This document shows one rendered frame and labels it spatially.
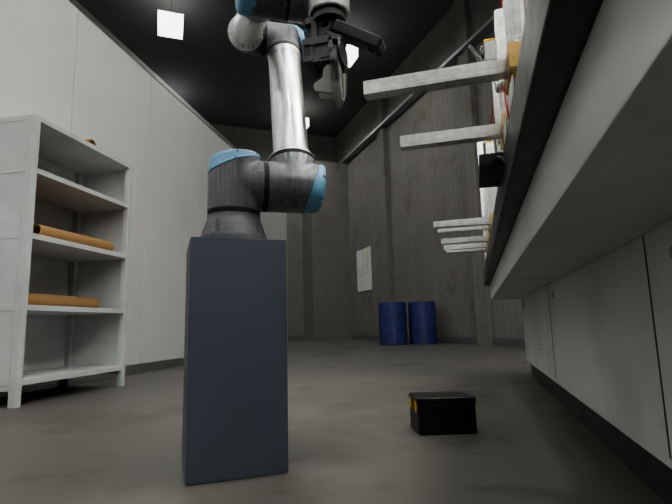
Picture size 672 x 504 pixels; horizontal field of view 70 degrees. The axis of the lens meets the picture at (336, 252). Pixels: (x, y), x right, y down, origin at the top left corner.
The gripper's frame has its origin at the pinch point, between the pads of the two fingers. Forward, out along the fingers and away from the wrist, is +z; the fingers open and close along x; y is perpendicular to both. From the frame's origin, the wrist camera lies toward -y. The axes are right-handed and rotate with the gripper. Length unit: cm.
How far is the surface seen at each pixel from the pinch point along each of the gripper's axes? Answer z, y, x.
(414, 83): -1.0, -15.5, 1.3
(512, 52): -2.2, -33.7, 4.8
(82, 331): 46, 242, -187
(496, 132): 1.6, -31.7, -23.7
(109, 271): 4, 223, -189
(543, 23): 20, -32, 49
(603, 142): 31, -36, 46
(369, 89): -1.3, -6.4, 1.3
